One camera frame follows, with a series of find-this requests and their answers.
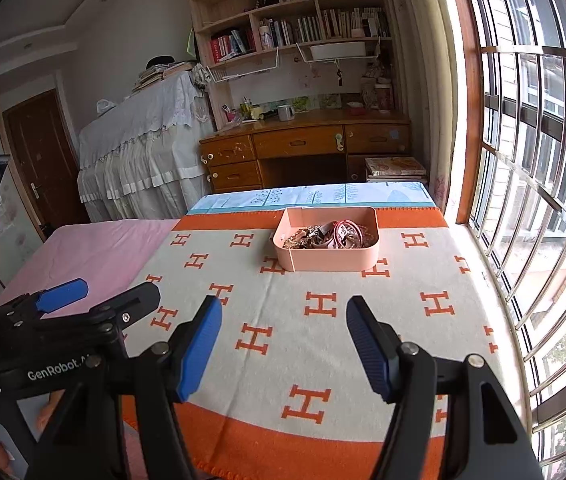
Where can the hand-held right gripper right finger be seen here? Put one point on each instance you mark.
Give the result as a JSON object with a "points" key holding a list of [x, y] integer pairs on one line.
{"points": [[368, 350]]}

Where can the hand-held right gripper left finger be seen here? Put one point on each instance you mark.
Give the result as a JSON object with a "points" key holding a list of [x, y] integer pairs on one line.
{"points": [[198, 350]]}

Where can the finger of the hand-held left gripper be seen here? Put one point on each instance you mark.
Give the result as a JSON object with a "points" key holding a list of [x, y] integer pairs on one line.
{"points": [[128, 302], [63, 295]]}

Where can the pink plastic box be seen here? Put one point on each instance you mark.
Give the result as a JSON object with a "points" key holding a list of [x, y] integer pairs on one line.
{"points": [[323, 260]]}

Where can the pink bedsheet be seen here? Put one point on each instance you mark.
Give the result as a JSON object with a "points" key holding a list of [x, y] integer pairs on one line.
{"points": [[98, 250]]}

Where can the orange and grey patterned blanket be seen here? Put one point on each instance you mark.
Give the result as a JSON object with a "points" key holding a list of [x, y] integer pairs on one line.
{"points": [[283, 320]]}

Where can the brown wooden door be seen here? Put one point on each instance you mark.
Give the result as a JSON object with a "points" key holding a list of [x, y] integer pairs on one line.
{"points": [[45, 160]]}

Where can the cloth covered piano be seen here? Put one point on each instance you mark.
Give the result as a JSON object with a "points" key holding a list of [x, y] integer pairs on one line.
{"points": [[133, 150]]}

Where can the blue floral sheet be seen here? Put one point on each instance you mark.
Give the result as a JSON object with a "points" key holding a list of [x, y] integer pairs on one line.
{"points": [[313, 195]]}

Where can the stack of large books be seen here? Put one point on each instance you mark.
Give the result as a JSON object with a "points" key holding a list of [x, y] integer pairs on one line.
{"points": [[395, 166]]}

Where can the wooden desk with drawers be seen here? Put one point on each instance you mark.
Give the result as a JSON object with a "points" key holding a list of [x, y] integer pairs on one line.
{"points": [[293, 142]]}

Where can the desk pen holder clutter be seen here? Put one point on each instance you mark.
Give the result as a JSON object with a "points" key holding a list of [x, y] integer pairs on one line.
{"points": [[243, 110]]}

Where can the pile of old books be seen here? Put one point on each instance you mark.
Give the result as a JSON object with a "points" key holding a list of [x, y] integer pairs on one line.
{"points": [[158, 75]]}

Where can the black hat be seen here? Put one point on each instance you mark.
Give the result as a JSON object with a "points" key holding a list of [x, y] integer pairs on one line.
{"points": [[160, 61]]}

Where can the white mug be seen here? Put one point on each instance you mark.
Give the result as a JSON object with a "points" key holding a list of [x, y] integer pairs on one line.
{"points": [[285, 113]]}

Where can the metal window grille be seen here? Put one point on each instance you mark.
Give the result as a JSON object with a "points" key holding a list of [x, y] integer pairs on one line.
{"points": [[538, 160]]}

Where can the hanging keys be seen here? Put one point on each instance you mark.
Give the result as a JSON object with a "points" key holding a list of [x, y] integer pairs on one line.
{"points": [[339, 77]]}

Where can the wooden bookshelf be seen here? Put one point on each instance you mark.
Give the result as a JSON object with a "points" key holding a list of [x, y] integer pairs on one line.
{"points": [[233, 25]]}

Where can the white plastic tray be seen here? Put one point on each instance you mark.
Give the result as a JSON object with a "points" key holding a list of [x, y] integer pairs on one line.
{"points": [[338, 51]]}

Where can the row of shelved books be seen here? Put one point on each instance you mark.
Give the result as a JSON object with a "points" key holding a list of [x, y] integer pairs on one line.
{"points": [[313, 27]]}

